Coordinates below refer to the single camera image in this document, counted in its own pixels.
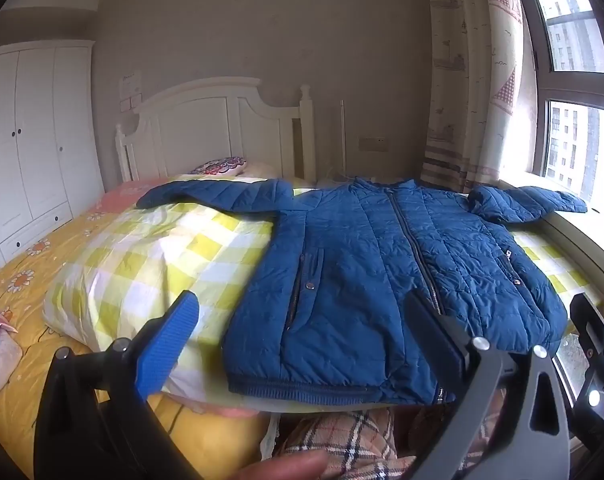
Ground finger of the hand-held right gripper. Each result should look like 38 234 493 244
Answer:
568 291 604 428

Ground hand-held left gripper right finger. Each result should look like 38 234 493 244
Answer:
406 291 571 480

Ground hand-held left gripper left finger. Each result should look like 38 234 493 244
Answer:
33 290 203 480

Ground blue quilted jacket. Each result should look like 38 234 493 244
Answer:
136 176 589 407

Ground person's left hand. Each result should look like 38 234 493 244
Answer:
232 450 329 480

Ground yellow white checked bed sheet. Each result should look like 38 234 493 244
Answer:
42 174 604 411

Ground white windowsill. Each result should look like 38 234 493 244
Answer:
502 170 604 321

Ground person's plaid pants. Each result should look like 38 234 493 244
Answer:
277 407 508 480

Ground yellow floral quilt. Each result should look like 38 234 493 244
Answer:
0 177 277 480

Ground dark framed window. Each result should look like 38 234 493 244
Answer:
512 0 604 216

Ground colourful patterned pillow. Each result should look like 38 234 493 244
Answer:
189 157 250 177

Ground cream pillow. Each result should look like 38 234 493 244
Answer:
242 161 283 180

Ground white wooden bed headboard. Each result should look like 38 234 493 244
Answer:
114 77 317 183

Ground white slim pole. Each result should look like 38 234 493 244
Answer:
339 100 347 178

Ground white wardrobe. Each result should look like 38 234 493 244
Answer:
0 40 106 266

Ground cream printed curtain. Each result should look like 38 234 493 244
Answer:
421 0 525 193

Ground paper sheet on wall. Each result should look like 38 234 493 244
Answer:
119 72 142 98

